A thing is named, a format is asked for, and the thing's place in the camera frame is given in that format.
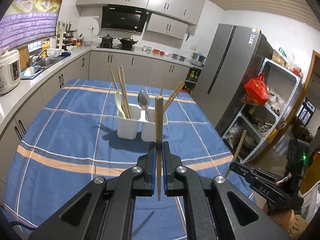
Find wooden chopstick two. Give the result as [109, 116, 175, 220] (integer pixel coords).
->
[120, 65, 131, 119]

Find grey refrigerator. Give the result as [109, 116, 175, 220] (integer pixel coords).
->
[191, 23, 273, 136]

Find wooden chopstick one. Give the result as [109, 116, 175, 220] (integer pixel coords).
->
[224, 130, 247, 179]

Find red plastic bag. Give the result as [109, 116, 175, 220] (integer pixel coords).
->
[244, 74, 269, 106]

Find kitchen sink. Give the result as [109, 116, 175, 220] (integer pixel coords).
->
[21, 56, 65, 80]

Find blue plaid tablecloth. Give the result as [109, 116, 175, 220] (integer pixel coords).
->
[3, 78, 256, 240]

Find wooden cutting board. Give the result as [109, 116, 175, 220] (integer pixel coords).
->
[19, 46, 30, 71]

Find wooden chopstick three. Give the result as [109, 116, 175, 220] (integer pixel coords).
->
[109, 67, 130, 119]

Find steel steamer pot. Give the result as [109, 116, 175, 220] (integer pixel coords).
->
[190, 53, 206, 67]

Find white rice cooker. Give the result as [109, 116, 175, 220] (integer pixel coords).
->
[0, 49, 21, 95]

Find black cooking pot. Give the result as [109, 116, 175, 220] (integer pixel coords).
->
[100, 34, 115, 48]

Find wooden chopstick five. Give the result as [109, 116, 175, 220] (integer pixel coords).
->
[163, 84, 186, 113]

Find metal storage rack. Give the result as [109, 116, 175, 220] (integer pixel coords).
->
[222, 59, 303, 163]

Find metal spoon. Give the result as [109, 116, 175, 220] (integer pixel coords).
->
[138, 90, 152, 122]

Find black range hood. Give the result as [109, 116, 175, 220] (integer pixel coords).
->
[101, 5, 149, 33]

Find person right hand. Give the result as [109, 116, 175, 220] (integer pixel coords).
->
[262, 203, 308, 239]

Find grey lower cabinets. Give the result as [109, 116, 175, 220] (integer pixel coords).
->
[1, 47, 192, 182]

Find wall mural poster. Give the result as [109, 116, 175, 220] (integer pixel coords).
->
[0, 0, 62, 49]

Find black wok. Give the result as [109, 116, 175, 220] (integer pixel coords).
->
[118, 38, 138, 47]

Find white utensil holder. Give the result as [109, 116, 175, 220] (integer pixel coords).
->
[117, 103, 156, 142]

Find wooden chopstick six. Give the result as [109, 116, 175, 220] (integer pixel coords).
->
[155, 95, 163, 201]

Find cream plastic spoon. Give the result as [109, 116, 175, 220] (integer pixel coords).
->
[116, 90, 126, 119]

